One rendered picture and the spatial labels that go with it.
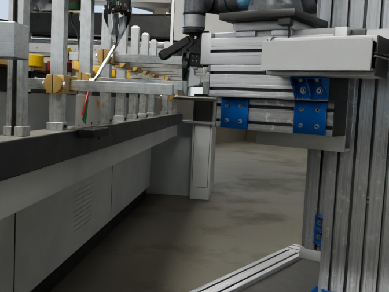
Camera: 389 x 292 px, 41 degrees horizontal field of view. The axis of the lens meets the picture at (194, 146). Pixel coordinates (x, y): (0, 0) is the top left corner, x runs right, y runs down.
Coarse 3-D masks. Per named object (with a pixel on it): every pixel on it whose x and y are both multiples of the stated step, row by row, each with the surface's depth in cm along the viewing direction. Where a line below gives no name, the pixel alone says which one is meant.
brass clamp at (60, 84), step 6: (48, 78) 139; (54, 78) 139; (60, 78) 139; (66, 78) 142; (72, 78) 147; (42, 84) 140; (48, 84) 139; (54, 84) 139; (60, 84) 139; (66, 84) 142; (48, 90) 139; (54, 90) 139; (60, 90) 140; (66, 90) 143; (72, 90) 148
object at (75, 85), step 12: (36, 84) 146; (72, 84) 145; (84, 84) 145; (96, 84) 145; (108, 84) 144; (120, 84) 144; (132, 84) 144; (144, 84) 144; (156, 84) 143; (168, 84) 143
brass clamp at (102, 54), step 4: (100, 52) 187; (104, 52) 187; (108, 52) 187; (116, 52) 196; (96, 56) 189; (100, 56) 187; (104, 56) 187; (112, 56) 188; (100, 60) 188; (104, 60) 187; (112, 60) 191; (112, 64) 196; (116, 64) 197
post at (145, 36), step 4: (144, 36) 263; (148, 36) 263; (144, 40) 263; (148, 40) 263; (144, 44) 263; (148, 44) 264; (144, 48) 264; (148, 48) 265; (144, 52) 264; (148, 52) 265; (140, 96) 266; (144, 96) 266; (140, 100) 266; (144, 100) 266; (140, 104) 266; (144, 104) 266; (140, 108) 266; (144, 108) 266; (140, 112) 266; (144, 112) 266
